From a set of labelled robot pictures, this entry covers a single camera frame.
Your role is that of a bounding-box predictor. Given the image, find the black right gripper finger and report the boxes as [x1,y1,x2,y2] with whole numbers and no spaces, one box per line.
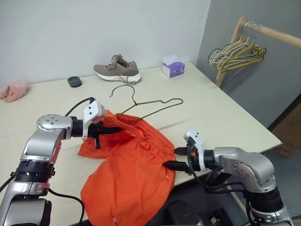
[175,146,189,156]
[163,161,192,172]

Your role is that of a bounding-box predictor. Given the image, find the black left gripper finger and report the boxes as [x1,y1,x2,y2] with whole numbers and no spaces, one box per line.
[103,126,123,135]

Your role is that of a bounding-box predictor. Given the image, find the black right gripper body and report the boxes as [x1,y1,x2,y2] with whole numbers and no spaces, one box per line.
[186,138,201,176]

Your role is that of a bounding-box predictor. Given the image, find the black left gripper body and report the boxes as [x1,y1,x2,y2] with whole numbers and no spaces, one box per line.
[88,121,105,150]

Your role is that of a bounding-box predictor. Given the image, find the orange shorts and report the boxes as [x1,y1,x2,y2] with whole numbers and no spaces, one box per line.
[77,109,176,226]

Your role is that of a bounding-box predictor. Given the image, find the olive green wire hanger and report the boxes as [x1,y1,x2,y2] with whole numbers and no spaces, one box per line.
[109,85,184,123]

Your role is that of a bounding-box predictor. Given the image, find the dark rounded shape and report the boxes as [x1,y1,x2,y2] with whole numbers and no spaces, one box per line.
[164,200,204,226]

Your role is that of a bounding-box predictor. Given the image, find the black round container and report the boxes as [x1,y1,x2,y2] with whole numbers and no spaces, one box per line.
[67,75,83,89]

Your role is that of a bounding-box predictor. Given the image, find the taupe sneaker with white sole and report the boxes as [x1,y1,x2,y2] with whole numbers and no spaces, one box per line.
[93,54,143,85]

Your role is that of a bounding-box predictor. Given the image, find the white and purple tissue box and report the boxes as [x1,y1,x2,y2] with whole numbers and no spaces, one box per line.
[161,56,186,79]

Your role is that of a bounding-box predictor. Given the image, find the pink fluffy plush cloth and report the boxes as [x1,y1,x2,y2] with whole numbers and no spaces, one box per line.
[0,80,31,104]

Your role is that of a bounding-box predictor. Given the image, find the brown cardboard box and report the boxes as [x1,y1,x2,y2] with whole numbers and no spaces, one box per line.
[270,96,301,159]

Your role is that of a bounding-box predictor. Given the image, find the wooden clothes rack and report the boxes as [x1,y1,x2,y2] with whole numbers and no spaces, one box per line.
[214,16,301,89]

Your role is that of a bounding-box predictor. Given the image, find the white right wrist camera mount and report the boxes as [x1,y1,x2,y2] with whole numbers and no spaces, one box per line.
[183,127,209,172]

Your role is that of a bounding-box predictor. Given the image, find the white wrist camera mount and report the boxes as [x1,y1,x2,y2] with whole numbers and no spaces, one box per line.
[183,127,209,172]
[82,100,108,141]

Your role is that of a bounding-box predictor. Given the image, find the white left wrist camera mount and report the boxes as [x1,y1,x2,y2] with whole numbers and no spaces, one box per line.
[82,100,108,141]

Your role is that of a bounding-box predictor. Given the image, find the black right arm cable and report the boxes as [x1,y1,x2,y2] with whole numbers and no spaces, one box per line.
[187,162,257,226]

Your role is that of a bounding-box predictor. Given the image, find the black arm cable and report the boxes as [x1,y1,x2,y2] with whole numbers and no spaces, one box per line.
[48,97,97,224]
[187,162,257,226]

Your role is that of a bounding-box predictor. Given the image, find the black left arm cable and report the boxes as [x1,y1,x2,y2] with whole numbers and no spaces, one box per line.
[48,97,97,224]

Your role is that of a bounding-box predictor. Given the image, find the white wire hanger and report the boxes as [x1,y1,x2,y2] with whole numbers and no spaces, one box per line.
[207,39,251,69]

